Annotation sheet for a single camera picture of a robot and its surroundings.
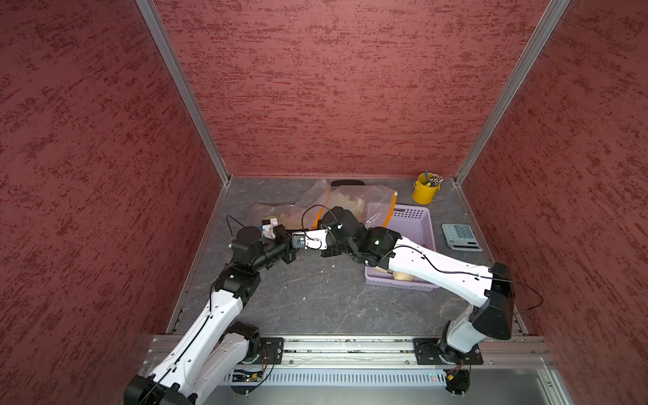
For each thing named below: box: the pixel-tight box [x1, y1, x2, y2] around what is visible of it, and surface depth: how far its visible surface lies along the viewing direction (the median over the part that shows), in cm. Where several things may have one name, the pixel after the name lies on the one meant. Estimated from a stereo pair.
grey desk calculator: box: [441, 223, 484, 252], surface depth 100 cm
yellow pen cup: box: [411, 172, 442, 205], surface depth 111 cm
